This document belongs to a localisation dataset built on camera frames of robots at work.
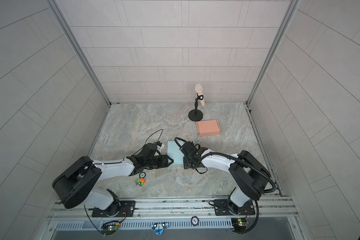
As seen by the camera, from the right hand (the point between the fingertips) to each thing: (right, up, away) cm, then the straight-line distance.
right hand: (187, 165), depth 87 cm
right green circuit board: (+24, -21, -19) cm, 37 cm away
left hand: (-7, +3, -3) cm, 8 cm away
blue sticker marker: (-13, -20, -22) cm, 32 cm away
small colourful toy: (-25, -5, -10) cm, 27 cm away
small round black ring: (-25, -3, -6) cm, 26 cm away
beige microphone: (+7, +45, +1) cm, 46 cm away
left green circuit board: (-34, -21, -22) cm, 46 cm away
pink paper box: (+16, +21, +13) cm, 29 cm away
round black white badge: (+4, -19, -19) cm, 27 cm away
